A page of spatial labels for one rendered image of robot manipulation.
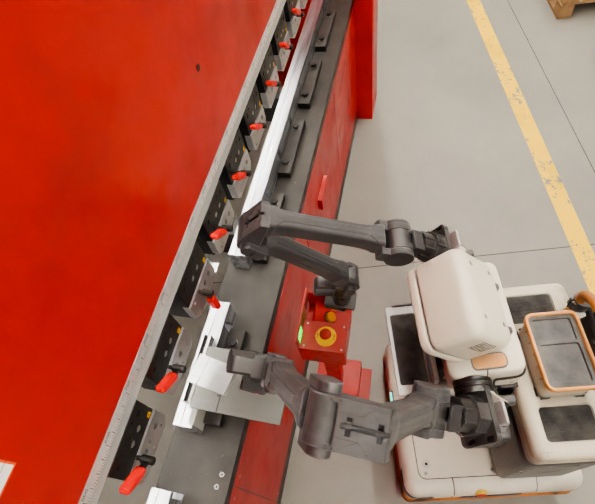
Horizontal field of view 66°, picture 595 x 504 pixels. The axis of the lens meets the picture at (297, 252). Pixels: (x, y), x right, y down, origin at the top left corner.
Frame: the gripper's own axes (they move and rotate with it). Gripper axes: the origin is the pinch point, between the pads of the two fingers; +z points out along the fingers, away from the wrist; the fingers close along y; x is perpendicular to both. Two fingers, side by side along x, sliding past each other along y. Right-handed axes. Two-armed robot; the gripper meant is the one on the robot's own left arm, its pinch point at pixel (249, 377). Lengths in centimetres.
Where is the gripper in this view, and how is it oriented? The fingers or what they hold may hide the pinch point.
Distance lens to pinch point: 132.4
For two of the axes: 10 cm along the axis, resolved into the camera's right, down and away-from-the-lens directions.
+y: -2.1, 8.5, -4.8
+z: -3.5, 3.9, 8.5
